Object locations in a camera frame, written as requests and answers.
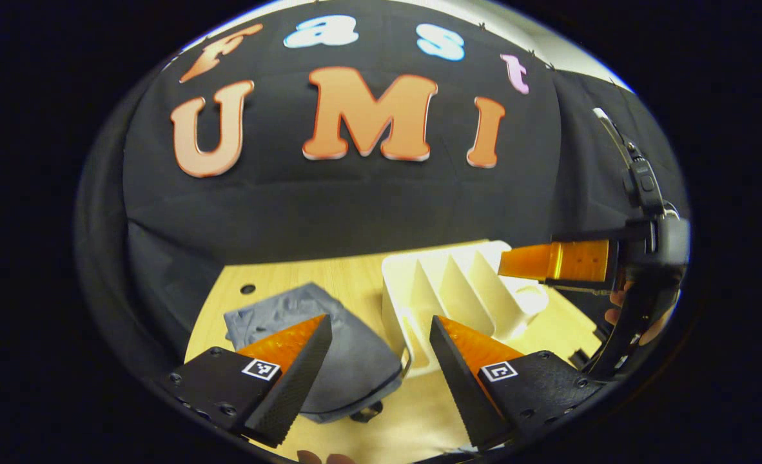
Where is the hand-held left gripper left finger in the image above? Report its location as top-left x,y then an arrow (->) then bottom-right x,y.
162,314 -> 333,449

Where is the white bookshelf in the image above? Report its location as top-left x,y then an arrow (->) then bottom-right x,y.
381,240 -> 549,378

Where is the grey schoolbag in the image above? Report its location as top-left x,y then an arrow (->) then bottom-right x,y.
224,282 -> 404,424

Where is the black backdrop cloth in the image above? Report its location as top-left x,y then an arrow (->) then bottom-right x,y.
75,0 -> 691,362

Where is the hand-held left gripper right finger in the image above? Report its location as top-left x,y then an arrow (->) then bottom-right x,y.
429,315 -> 607,452

